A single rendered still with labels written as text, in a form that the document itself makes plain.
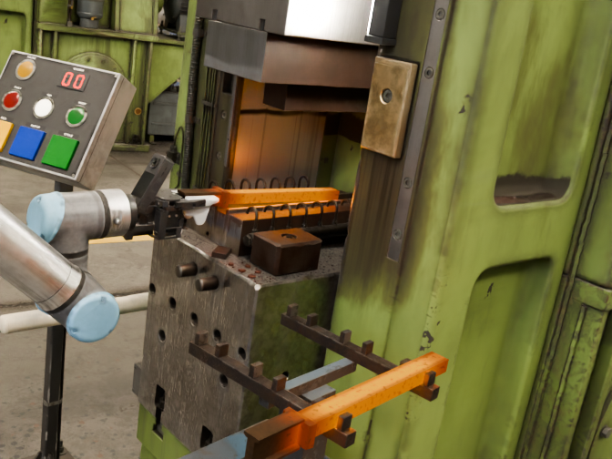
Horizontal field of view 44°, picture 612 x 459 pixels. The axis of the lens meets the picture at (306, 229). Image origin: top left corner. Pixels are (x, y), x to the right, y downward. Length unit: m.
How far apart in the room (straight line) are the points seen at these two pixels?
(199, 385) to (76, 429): 1.07
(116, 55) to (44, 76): 4.41
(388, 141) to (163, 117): 5.62
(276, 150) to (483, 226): 0.67
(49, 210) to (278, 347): 0.51
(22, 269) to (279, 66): 0.62
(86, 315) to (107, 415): 1.46
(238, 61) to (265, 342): 0.56
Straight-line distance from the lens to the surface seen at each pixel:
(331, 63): 1.61
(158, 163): 1.49
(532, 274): 1.72
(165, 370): 1.77
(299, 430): 1.00
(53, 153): 1.90
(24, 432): 2.67
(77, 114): 1.91
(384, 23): 1.41
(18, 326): 1.90
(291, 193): 1.70
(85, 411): 2.77
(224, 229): 1.61
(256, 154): 1.87
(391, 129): 1.41
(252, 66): 1.52
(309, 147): 1.97
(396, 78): 1.40
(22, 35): 6.37
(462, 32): 1.36
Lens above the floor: 1.44
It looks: 17 degrees down
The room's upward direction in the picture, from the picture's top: 9 degrees clockwise
